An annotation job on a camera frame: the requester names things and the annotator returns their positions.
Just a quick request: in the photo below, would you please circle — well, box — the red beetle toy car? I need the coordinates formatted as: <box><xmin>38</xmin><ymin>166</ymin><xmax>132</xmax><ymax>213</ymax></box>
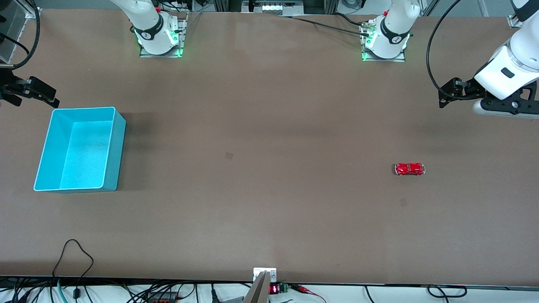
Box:
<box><xmin>395</xmin><ymin>162</ymin><xmax>426</xmax><ymax>176</ymax></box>

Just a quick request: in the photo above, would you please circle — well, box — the blue plastic box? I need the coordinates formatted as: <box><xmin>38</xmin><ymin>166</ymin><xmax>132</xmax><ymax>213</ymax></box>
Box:
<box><xmin>33</xmin><ymin>106</ymin><xmax>126</xmax><ymax>193</ymax></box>

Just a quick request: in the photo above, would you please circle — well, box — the black box with orange connectors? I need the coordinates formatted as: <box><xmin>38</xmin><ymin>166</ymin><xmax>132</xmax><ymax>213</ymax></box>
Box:
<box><xmin>147</xmin><ymin>292</ymin><xmax>178</xmax><ymax>303</ymax></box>

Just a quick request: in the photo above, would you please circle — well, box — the red clip lead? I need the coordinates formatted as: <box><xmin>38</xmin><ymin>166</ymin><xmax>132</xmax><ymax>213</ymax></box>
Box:
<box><xmin>291</xmin><ymin>284</ymin><xmax>327</xmax><ymax>303</ymax></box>

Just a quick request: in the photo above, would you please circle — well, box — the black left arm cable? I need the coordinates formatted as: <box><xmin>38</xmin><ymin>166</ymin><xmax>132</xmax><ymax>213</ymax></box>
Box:
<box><xmin>426</xmin><ymin>0</ymin><xmax>464</xmax><ymax>101</ymax></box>

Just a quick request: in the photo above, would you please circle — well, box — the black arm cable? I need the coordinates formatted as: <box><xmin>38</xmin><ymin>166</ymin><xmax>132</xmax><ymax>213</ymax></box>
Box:
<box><xmin>0</xmin><ymin>0</ymin><xmax>41</xmax><ymax>70</ymax></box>
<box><xmin>426</xmin><ymin>0</ymin><xmax>464</xmax><ymax>101</ymax></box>

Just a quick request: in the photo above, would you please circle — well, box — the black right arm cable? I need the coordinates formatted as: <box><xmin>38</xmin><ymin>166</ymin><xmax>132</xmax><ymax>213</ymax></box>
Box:
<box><xmin>0</xmin><ymin>0</ymin><xmax>41</xmax><ymax>70</ymax></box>

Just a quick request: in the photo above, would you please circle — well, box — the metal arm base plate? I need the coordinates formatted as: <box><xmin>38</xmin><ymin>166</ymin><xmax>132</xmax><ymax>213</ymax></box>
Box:
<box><xmin>361</xmin><ymin>19</ymin><xmax>406</xmax><ymax>62</ymax></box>
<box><xmin>139</xmin><ymin>13</ymin><xmax>186</xmax><ymax>58</ymax></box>

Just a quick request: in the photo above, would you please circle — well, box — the black cable across table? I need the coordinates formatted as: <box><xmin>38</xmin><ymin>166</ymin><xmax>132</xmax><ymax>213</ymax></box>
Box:
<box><xmin>278</xmin><ymin>12</ymin><xmax>371</xmax><ymax>36</ymax></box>

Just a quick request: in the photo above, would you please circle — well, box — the aluminium frame structure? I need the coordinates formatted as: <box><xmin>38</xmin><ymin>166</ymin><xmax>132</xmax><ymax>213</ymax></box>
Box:
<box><xmin>213</xmin><ymin>0</ymin><xmax>339</xmax><ymax>15</ymax></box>

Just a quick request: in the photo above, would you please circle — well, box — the black coiled cable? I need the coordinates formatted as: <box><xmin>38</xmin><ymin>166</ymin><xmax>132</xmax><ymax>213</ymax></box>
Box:
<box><xmin>427</xmin><ymin>284</ymin><xmax>468</xmax><ymax>298</ymax></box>

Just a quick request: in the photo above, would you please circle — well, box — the thin black looped cable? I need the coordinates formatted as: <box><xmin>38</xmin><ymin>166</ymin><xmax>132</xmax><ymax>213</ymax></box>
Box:
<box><xmin>51</xmin><ymin>239</ymin><xmax>94</xmax><ymax>300</ymax></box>

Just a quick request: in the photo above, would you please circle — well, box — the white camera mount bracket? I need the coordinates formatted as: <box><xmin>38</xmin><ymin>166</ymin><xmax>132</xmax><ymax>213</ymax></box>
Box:
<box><xmin>253</xmin><ymin>268</ymin><xmax>277</xmax><ymax>282</ymax></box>

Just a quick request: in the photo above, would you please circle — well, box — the grey camera pole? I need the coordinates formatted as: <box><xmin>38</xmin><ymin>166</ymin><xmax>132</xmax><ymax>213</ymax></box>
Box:
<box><xmin>243</xmin><ymin>271</ymin><xmax>270</xmax><ymax>303</ymax></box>

